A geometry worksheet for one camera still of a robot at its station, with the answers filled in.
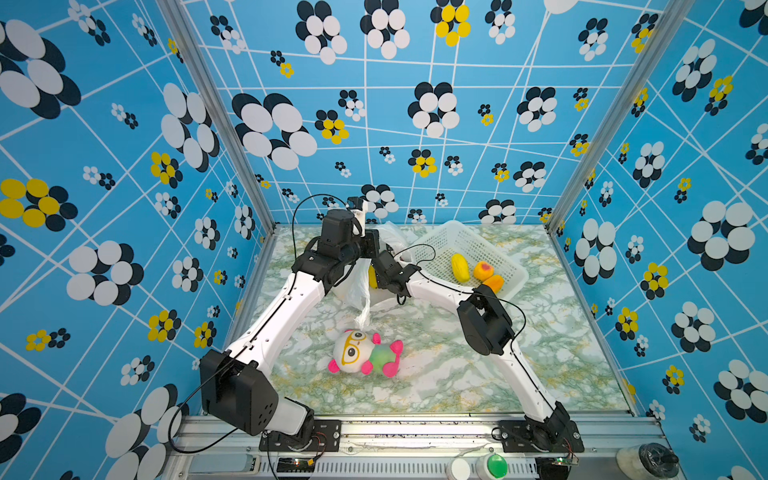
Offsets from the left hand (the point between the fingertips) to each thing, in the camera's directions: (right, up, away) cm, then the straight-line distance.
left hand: (381, 233), depth 78 cm
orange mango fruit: (+37, -15, +20) cm, 45 cm away
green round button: (+25, -50, -16) cm, 58 cm away
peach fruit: (+33, -11, +21) cm, 41 cm away
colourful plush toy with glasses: (-7, -32, +3) cm, 33 cm away
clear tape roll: (+57, -49, -16) cm, 77 cm away
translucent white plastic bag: (-6, -15, -2) cm, 16 cm away
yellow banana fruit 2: (-4, -13, +19) cm, 23 cm away
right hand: (+4, -12, +26) cm, 29 cm away
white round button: (+18, -52, -14) cm, 57 cm away
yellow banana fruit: (+26, -10, +24) cm, 37 cm away
